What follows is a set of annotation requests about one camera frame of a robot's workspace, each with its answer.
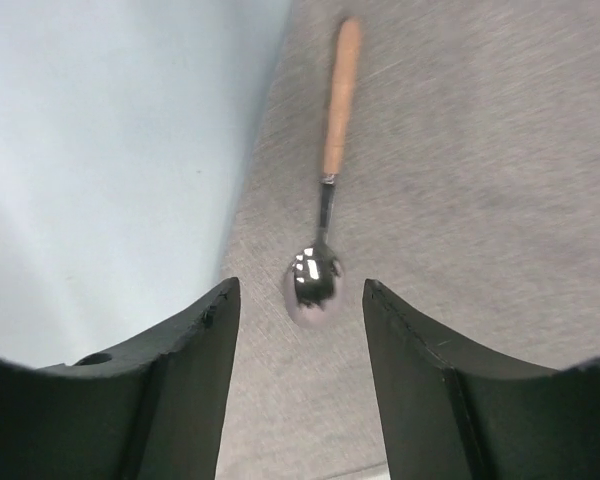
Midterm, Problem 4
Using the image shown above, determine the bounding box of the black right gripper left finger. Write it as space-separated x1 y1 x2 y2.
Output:
0 278 241 479

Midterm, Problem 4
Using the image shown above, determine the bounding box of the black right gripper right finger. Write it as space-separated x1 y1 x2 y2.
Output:
363 280 600 479

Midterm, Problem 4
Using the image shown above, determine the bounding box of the wooden handled metal spoon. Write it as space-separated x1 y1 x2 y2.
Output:
283 17 362 328

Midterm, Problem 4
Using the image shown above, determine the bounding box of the grey cloth napkin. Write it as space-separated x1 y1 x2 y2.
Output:
217 1 600 479

